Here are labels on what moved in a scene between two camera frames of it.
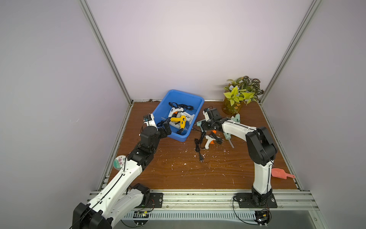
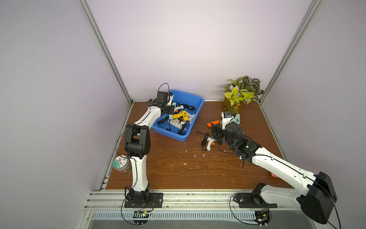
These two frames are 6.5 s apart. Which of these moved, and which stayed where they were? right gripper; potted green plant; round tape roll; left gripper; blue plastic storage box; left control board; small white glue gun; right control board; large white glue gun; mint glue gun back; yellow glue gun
Moved: left gripper; yellow glue gun; large white glue gun; right gripper
Stayed: blue plastic storage box; mint glue gun back; left control board; round tape roll; potted green plant; small white glue gun; right control board
